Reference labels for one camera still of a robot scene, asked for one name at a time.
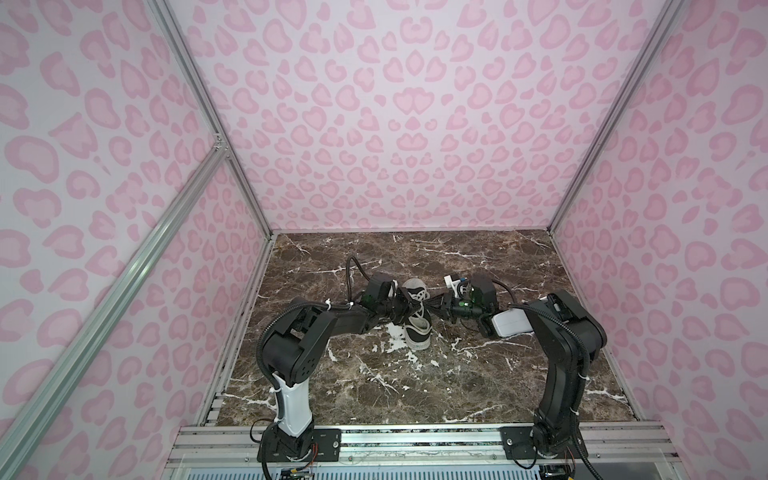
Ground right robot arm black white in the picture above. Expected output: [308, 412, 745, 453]
[425, 290, 607, 458]

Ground white shoelace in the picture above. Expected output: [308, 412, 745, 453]
[405, 287, 444, 330]

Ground right corner aluminium post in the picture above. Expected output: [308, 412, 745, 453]
[547, 0, 689, 238]

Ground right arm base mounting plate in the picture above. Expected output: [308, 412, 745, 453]
[499, 424, 589, 462]

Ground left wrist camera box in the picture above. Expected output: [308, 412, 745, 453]
[361, 272, 397, 310]

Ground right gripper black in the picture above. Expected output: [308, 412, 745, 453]
[422, 291, 484, 326]

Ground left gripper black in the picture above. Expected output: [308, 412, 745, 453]
[377, 287, 424, 325]

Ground diagonal aluminium frame bar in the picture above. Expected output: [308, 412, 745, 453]
[1, 147, 228, 479]

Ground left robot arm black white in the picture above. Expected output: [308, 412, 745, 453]
[257, 294, 417, 461]

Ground corner aluminium post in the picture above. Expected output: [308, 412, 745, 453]
[147, 0, 273, 239]
[547, 0, 689, 238]

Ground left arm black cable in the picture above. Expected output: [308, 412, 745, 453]
[344, 254, 373, 304]

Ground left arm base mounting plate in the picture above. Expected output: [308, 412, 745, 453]
[258, 427, 342, 463]

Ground black white canvas sneaker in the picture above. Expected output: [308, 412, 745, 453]
[403, 278, 432, 351]

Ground aluminium front rail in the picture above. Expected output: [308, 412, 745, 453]
[161, 422, 688, 479]

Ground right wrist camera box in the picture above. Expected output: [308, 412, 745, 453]
[444, 274, 497, 306]

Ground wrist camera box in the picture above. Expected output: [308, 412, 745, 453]
[444, 274, 497, 306]
[361, 272, 397, 310]

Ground left corner aluminium post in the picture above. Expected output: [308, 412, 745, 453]
[147, 0, 273, 239]

